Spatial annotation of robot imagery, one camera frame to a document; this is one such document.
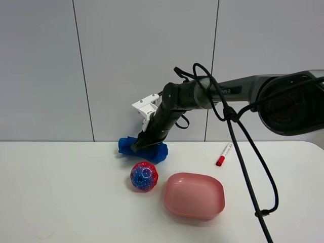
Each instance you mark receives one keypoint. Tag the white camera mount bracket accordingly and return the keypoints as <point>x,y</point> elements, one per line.
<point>147,107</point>

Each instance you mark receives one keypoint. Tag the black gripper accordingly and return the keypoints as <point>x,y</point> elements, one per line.
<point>157,129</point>

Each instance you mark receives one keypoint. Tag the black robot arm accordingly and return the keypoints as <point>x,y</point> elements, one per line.
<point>287,104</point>

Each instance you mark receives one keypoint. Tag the red capped white marker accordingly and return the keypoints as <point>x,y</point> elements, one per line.
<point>224,154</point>

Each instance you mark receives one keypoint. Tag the blue cloth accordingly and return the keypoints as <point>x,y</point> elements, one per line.
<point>154,154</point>

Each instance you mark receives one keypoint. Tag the pink square plastic plate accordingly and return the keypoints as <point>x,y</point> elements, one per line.
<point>194,196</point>

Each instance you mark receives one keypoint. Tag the red blue studded ball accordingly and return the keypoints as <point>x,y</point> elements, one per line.
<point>144,176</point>

